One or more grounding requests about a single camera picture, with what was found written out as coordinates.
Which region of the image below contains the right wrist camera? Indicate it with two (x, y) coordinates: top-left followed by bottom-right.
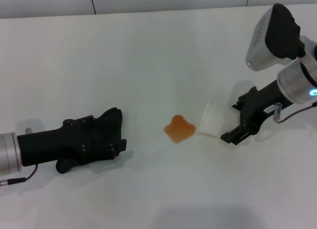
(245, 2), (306, 71)

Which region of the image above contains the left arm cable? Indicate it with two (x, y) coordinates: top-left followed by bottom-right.
(0, 163), (39, 187)

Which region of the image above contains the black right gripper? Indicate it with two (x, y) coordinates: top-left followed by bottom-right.
(220, 79), (293, 146)

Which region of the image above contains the brown liquid stain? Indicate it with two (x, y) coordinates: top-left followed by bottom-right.
(163, 114), (197, 144)

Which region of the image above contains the white paper cup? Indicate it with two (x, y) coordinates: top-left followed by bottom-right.
(197, 97), (224, 140)

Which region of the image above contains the dark cleaning rag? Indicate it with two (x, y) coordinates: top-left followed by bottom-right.
(55, 107), (124, 175)

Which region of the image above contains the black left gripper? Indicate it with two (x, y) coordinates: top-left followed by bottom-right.
(16, 115), (128, 167)

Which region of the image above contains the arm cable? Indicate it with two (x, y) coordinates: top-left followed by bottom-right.
(272, 102), (317, 123)
(0, 163), (39, 187)

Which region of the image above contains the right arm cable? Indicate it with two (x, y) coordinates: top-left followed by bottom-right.
(272, 102), (317, 123)

